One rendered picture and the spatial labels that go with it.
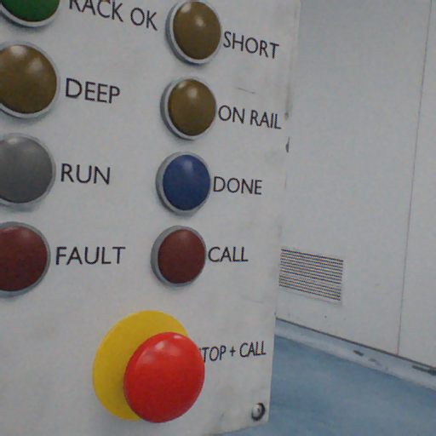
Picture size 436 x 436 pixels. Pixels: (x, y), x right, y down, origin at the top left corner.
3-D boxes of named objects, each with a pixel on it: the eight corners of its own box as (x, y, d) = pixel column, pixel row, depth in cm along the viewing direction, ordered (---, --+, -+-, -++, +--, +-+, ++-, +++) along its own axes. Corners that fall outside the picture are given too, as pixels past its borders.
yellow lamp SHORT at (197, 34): (223, 64, 29) (227, 5, 29) (174, 54, 28) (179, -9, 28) (214, 65, 30) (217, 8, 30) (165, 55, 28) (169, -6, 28)
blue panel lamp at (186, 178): (212, 212, 30) (216, 156, 30) (164, 210, 28) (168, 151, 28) (203, 211, 30) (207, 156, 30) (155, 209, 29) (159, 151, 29)
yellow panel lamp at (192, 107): (217, 139, 30) (221, 82, 29) (169, 133, 28) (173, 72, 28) (209, 140, 30) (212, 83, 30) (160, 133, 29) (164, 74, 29)
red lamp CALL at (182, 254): (207, 284, 30) (211, 229, 30) (158, 287, 28) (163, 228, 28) (197, 282, 31) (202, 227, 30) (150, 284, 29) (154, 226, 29)
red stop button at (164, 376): (209, 421, 28) (215, 334, 28) (131, 437, 26) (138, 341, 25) (160, 389, 32) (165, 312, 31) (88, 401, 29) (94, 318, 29)
